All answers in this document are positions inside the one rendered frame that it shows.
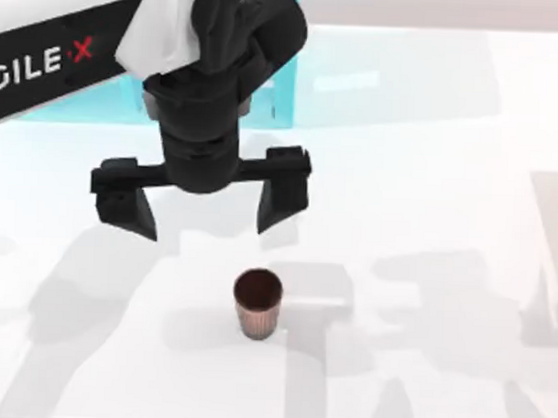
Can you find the brown ribbed cup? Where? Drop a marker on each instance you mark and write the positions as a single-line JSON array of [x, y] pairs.
[[257, 316]]

